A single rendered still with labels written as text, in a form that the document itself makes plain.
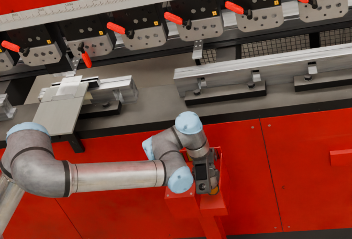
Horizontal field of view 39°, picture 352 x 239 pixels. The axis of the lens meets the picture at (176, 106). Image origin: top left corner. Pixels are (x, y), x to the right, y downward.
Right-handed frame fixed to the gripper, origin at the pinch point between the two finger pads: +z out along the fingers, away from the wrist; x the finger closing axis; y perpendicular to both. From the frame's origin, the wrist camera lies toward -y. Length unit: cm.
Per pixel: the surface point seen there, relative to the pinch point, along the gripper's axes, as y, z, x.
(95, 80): 37, -24, 42
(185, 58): 170, 88, 45
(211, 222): -2.9, 18.0, 4.0
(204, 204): -4.5, 2.5, 3.1
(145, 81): 150, 86, 71
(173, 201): -6.1, -3.6, 12.2
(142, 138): 22.1, -4.8, 26.9
